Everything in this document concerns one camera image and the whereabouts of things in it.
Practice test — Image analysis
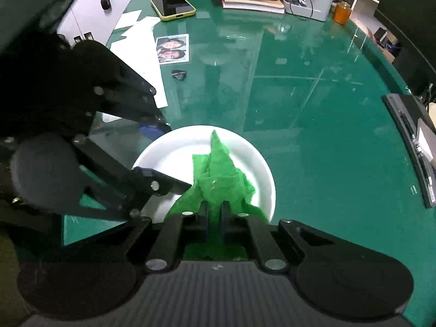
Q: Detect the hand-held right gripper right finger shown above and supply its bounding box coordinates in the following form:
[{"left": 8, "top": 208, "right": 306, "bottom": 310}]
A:
[{"left": 221, "top": 202, "right": 338, "bottom": 272}]

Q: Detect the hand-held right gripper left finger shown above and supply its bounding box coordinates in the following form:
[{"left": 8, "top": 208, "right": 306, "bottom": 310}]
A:
[{"left": 99, "top": 202, "right": 209, "bottom": 272}]

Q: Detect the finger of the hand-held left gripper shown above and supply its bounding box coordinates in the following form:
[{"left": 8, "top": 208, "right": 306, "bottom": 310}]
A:
[
  {"left": 54, "top": 135, "right": 192, "bottom": 221},
  {"left": 73, "top": 40, "right": 171, "bottom": 134}
]

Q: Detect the white bowl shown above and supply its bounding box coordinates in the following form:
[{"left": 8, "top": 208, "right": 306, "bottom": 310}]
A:
[{"left": 132, "top": 125, "right": 276, "bottom": 225}]

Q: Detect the green cloth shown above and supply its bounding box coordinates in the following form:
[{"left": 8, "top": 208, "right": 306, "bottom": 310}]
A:
[{"left": 165, "top": 129, "right": 270, "bottom": 261}]

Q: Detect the white paper sheet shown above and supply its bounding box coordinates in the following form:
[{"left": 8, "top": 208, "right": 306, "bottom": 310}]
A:
[
  {"left": 109, "top": 17, "right": 169, "bottom": 108},
  {"left": 114, "top": 10, "right": 142, "bottom": 31}
]

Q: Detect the printed photo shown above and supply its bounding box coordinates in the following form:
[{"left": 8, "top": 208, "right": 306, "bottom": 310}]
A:
[{"left": 155, "top": 34, "right": 189, "bottom": 65}]

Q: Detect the grey cabinet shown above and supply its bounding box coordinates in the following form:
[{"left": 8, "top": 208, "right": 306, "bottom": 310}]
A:
[{"left": 58, "top": 0, "right": 161, "bottom": 49}]

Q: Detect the smartphone with yellow-green case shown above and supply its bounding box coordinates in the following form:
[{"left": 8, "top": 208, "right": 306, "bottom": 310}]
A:
[{"left": 150, "top": 0, "right": 197, "bottom": 22}]

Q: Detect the stack of books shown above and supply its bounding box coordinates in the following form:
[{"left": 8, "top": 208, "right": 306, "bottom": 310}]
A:
[{"left": 221, "top": 0, "right": 285, "bottom": 15}]

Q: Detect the black monitor stand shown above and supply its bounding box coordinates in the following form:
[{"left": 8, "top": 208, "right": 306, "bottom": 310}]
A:
[{"left": 382, "top": 93, "right": 436, "bottom": 208}]

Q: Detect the black pen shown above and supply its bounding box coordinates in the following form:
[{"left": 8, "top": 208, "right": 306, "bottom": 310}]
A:
[
  {"left": 414, "top": 136, "right": 436, "bottom": 181},
  {"left": 398, "top": 109, "right": 418, "bottom": 144}
]

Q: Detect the grey notebook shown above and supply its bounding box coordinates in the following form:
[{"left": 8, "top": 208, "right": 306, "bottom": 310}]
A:
[{"left": 417, "top": 119, "right": 436, "bottom": 167}]

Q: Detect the orange jar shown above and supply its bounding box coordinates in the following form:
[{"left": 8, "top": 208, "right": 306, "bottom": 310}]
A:
[{"left": 333, "top": 2, "right": 351, "bottom": 25}]

